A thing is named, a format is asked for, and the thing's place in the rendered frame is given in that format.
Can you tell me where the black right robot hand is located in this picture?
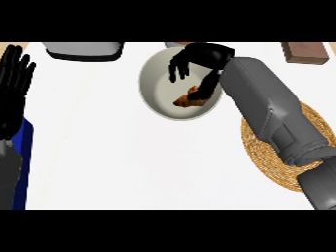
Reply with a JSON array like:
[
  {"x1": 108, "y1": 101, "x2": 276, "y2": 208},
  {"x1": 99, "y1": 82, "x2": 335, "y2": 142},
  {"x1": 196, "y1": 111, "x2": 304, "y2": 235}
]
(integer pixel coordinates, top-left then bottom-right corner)
[{"x1": 167, "y1": 42, "x2": 236, "y2": 101}]

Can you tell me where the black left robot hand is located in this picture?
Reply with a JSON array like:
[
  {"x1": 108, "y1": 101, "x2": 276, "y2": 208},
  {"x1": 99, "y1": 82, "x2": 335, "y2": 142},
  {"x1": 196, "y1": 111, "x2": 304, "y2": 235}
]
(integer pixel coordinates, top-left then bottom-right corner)
[{"x1": 0, "y1": 44, "x2": 39, "y2": 142}]

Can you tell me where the pale beige bowl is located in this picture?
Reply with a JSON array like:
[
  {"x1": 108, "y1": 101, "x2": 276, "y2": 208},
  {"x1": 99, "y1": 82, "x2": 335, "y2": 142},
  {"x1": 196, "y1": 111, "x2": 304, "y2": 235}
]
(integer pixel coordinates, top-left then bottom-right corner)
[{"x1": 136, "y1": 46, "x2": 224, "y2": 122}]

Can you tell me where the brown croissant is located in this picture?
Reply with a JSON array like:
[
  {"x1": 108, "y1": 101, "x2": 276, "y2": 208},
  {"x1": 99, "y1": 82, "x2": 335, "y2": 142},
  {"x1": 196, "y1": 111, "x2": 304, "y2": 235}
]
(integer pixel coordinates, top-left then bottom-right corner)
[{"x1": 172, "y1": 85, "x2": 209, "y2": 108}]

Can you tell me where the round woven wicker placemat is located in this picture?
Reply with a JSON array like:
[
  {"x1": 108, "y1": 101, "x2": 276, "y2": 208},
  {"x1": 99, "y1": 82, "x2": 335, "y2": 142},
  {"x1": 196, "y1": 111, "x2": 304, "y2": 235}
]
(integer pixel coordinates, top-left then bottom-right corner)
[{"x1": 240, "y1": 101, "x2": 336, "y2": 193}]

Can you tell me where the small grey and brown object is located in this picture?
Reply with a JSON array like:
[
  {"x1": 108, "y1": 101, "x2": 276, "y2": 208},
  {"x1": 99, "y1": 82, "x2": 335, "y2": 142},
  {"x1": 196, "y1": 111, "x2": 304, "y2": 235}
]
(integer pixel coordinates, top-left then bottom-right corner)
[{"x1": 163, "y1": 42, "x2": 197, "y2": 49}]

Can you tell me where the brown wooden block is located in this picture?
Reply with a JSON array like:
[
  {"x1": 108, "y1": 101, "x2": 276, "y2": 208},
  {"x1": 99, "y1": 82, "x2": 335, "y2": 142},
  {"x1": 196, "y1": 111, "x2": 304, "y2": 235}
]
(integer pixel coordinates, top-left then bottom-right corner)
[{"x1": 280, "y1": 42, "x2": 332, "y2": 66}]

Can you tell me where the grey appliance with dark base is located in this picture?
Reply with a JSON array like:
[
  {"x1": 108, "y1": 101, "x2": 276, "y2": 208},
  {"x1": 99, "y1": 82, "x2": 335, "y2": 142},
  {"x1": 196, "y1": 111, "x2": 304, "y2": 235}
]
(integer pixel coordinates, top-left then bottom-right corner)
[{"x1": 42, "y1": 42, "x2": 126, "y2": 63}]

